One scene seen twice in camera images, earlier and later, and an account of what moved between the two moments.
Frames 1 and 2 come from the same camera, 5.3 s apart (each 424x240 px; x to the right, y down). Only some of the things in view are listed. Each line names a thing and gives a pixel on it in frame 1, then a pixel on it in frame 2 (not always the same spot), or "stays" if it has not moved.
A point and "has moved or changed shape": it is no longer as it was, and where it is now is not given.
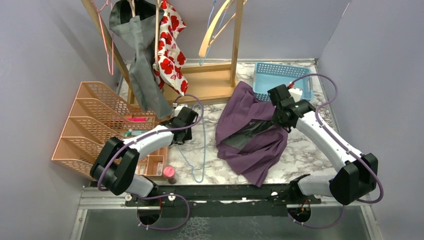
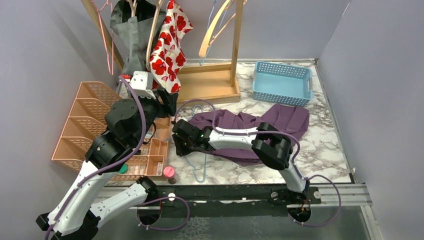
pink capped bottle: [169, 173] stays
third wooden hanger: [209, 37] stays
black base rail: [222, 200] stays
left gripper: [188, 135] to [168, 108]
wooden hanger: [132, 3] stays
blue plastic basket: [267, 76] stays
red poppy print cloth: [167, 70] has moved or changed shape
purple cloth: [257, 160] has moved or changed shape
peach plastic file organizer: [99, 115] stays
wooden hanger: [156, 40] has moved or changed shape
